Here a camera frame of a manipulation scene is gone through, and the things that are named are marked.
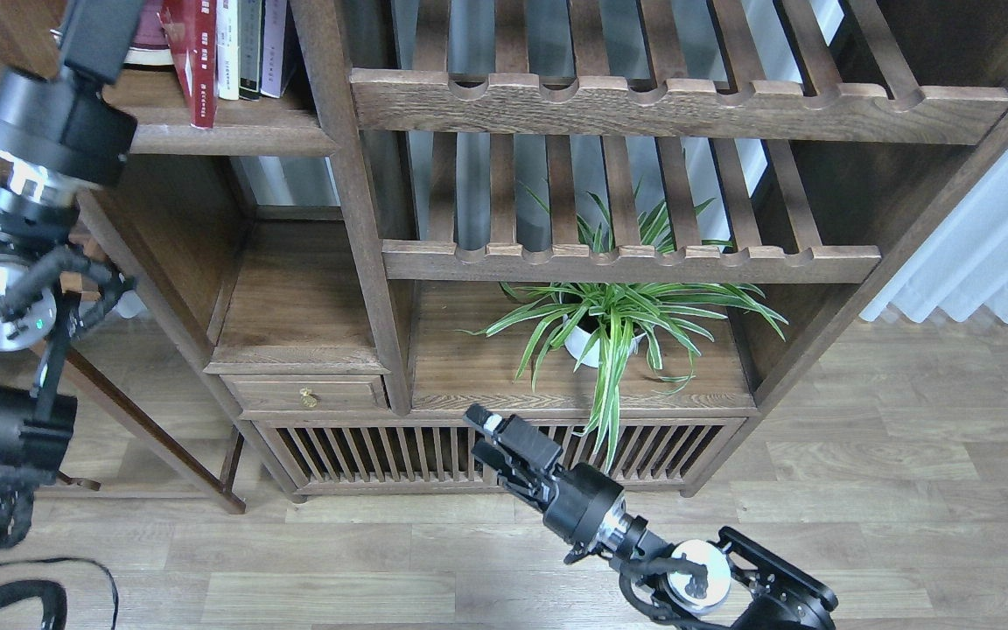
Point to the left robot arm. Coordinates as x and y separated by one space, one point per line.
50 292

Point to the dark green standing book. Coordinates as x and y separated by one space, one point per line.
250 39

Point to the white standing book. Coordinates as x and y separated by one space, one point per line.
228 49

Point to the dark maroon book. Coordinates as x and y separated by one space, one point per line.
148 47

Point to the white curtain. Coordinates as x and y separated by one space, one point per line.
963 265

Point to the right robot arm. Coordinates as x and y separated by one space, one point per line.
672 584

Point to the spider plant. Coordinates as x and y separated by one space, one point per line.
673 308

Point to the lavender standing book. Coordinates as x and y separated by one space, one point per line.
279 48

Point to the red book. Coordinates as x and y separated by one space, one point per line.
190 31

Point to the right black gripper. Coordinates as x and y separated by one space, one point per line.
581 505

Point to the white plant pot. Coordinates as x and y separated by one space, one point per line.
600 338

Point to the brass drawer knob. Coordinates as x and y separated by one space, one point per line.
307 399

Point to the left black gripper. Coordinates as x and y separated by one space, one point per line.
63 124

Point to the dark wooden bookshelf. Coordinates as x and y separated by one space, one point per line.
341 239

